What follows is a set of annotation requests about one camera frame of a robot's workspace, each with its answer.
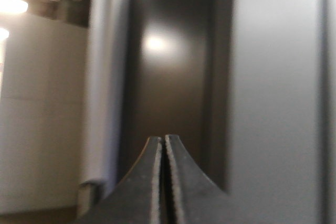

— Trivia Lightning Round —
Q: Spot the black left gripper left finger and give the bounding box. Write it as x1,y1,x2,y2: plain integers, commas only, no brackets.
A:
76,136,162,223

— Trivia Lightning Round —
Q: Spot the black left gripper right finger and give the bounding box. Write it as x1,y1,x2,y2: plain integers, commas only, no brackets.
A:
165,135,257,223

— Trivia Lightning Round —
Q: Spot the grey fridge door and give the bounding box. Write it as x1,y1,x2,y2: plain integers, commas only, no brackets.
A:
80,0,335,223

